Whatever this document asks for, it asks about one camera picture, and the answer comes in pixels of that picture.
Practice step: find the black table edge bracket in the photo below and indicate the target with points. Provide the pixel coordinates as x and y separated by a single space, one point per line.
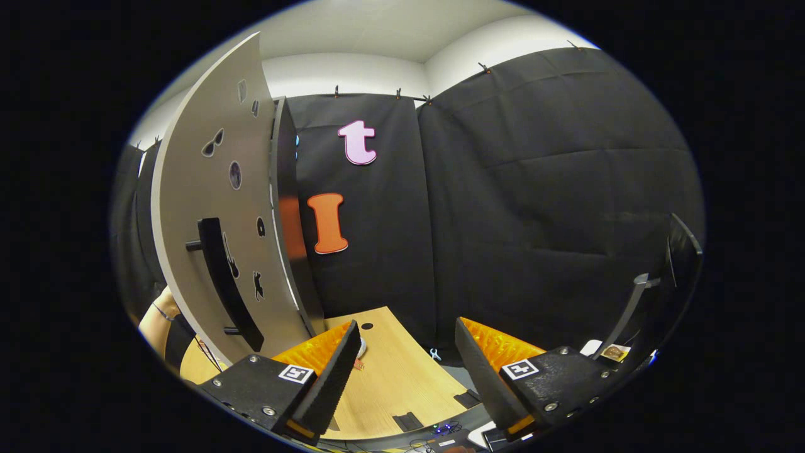
467 399
407 421

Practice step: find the dark grey cabinet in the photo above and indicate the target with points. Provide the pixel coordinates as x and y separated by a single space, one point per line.
286 189

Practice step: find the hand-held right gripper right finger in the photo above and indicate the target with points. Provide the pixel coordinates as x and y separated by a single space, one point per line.
484 377

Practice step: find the white plush toy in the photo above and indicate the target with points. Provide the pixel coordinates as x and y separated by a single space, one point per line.
361 348

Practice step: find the white cabinet door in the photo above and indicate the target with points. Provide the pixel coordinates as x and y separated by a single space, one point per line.
188 189

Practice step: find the white paper sheet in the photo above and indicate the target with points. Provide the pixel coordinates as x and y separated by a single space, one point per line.
594 347

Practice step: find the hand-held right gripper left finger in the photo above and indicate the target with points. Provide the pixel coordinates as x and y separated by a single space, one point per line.
330 384

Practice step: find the black backdrop cloth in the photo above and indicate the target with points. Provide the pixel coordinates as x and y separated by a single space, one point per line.
534 189

